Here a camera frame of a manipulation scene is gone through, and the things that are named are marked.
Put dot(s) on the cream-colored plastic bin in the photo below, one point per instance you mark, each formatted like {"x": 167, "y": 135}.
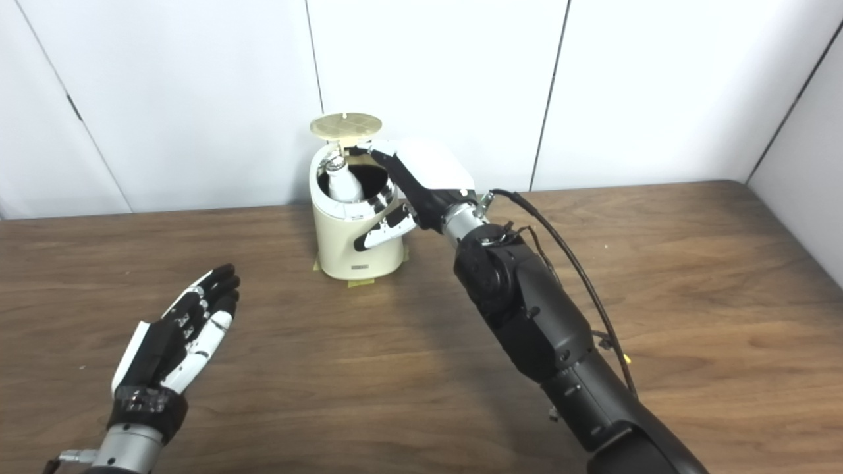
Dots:
{"x": 342, "y": 243}

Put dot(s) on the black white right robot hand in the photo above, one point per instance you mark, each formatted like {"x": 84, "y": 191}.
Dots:
{"x": 435, "y": 174}

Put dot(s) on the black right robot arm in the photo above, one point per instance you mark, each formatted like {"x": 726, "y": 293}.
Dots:
{"x": 540, "y": 322}

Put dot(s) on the round cream bin lid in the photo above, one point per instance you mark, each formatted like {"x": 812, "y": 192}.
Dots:
{"x": 346, "y": 125}

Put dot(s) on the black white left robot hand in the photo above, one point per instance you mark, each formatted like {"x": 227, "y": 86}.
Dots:
{"x": 158, "y": 355}

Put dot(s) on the small white plastic bottle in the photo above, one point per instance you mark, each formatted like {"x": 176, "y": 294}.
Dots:
{"x": 344, "y": 184}

